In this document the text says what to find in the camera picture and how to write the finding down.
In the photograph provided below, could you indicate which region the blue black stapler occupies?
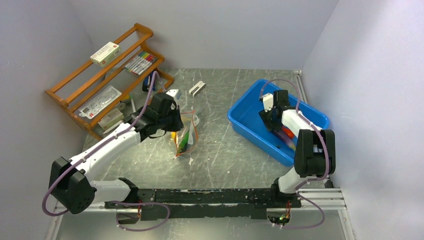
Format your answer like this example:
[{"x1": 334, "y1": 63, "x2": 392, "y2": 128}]
[{"x1": 142, "y1": 71, "x2": 154, "y2": 92}]

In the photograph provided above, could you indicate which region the grey fish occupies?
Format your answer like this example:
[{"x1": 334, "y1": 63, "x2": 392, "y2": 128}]
[{"x1": 187, "y1": 125, "x2": 197, "y2": 145}]

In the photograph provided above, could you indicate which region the green chili pepper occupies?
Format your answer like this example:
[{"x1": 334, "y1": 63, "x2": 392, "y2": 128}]
[{"x1": 177, "y1": 131, "x2": 190, "y2": 154}]

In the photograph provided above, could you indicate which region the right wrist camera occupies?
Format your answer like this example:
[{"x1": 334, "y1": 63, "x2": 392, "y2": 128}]
[{"x1": 261, "y1": 93, "x2": 274, "y2": 112}]

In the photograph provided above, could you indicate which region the green capped white marker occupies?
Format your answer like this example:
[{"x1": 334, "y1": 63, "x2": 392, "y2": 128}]
[{"x1": 129, "y1": 95, "x2": 137, "y2": 113}]

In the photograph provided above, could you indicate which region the clear zip top bag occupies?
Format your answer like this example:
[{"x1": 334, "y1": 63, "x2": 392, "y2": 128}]
[{"x1": 171, "y1": 110, "x2": 200, "y2": 158}]

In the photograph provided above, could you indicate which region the red chili pepper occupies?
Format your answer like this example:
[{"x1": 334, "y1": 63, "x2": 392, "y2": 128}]
[{"x1": 282, "y1": 126, "x2": 295, "y2": 139}]

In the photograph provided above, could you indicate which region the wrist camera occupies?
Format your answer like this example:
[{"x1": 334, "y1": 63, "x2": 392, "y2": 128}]
[
  {"x1": 261, "y1": 93, "x2": 274, "y2": 112},
  {"x1": 165, "y1": 89, "x2": 182, "y2": 103}
]

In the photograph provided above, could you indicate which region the yellow grey tape dispenser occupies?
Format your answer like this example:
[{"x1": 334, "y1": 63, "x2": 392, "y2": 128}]
[{"x1": 120, "y1": 94, "x2": 131, "y2": 105}]

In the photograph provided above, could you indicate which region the green staple box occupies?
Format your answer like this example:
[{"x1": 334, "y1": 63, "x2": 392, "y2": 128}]
[{"x1": 98, "y1": 108, "x2": 124, "y2": 130}]

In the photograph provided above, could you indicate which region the purple eggplant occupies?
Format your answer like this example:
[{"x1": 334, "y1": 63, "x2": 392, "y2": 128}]
[{"x1": 275, "y1": 131, "x2": 296, "y2": 151}]

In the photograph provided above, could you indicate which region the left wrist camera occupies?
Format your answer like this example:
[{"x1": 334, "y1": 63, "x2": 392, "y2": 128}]
[{"x1": 165, "y1": 89, "x2": 182, "y2": 103}]

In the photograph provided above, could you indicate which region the pack of colour markers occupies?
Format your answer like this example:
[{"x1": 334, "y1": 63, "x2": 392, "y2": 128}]
[{"x1": 124, "y1": 51, "x2": 158, "y2": 76}]

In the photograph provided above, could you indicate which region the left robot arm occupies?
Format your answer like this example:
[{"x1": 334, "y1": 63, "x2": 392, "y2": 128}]
[{"x1": 45, "y1": 89, "x2": 184, "y2": 214}]

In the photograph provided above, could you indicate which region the blue plastic bin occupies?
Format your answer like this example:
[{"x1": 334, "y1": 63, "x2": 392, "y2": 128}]
[{"x1": 227, "y1": 79, "x2": 330, "y2": 167}]

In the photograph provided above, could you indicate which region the white staple box on top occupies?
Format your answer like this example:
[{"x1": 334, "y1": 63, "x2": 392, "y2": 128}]
[{"x1": 90, "y1": 41, "x2": 122, "y2": 68}]

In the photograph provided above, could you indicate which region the white plastic clip block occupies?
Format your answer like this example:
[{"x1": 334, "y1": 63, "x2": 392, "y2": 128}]
[{"x1": 188, "y1": 80, "x2": 206, "y2": 97}]

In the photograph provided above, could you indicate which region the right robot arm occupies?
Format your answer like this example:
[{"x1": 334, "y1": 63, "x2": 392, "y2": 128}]
[{"x1": 259, "y1": 90, "x2": 336, "y2": 207}]

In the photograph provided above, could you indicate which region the wooden shelf rack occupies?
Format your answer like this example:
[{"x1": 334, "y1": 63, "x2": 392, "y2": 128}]
[{"x1": 45, "y1": 23, "x2": 175, "y2": 140}]

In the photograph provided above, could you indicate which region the clear packaged ruler set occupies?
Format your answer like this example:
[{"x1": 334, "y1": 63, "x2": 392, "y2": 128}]
[{"x1": 78, "y1": 85, "x2": 122, "y2": 120}]

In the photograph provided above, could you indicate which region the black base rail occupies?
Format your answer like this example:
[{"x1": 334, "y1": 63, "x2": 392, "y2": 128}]
[{"x1": 104, "y1": 186, "x2": 302, "y2": 221}]

